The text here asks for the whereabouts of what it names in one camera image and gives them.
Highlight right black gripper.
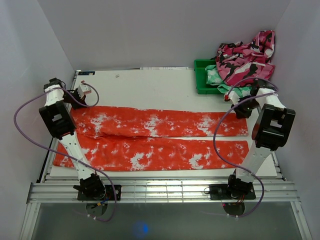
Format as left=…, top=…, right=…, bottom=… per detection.
left=230, top=97, right=260, bottom=119

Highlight orange white tie-dye trousers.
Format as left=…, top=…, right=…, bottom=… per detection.
left=52, top=105, right=250, bottom=172

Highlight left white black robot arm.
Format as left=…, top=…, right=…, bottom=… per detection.
left=39, top=78, right=106, bottom=200

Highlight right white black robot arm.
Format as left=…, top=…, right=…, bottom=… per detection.
left=225, top=78, right=296, bottom=199

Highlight blue label sticker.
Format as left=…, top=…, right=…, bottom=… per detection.
left=77, top=71, right=96, bottom=76

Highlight mint green white garment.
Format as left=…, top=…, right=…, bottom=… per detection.
left=205, top=65, right=252, bottom=98

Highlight pink camouflage garment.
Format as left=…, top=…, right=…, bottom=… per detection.
left=215, top=30, right=276, bottom=87

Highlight green plastic bin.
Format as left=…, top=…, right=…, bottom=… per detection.
left=193, top=58, right=264, bottom=96

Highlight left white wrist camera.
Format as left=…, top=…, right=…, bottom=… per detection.
left=76, top=81, right=92, bottom=99

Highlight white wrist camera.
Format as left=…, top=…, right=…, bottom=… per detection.
left=224, top=90, right=240, bottom=105
left=76, top=81, right=92, bottom=99

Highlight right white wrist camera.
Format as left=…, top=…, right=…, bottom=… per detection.
left=224, top=90, right=240, bottom=105

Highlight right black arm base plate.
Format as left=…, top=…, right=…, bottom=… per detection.
left=203, top=183, right=256, bottom=201

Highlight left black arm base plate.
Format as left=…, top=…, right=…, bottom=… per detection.
left=76, top=184, right=122, bottom=201

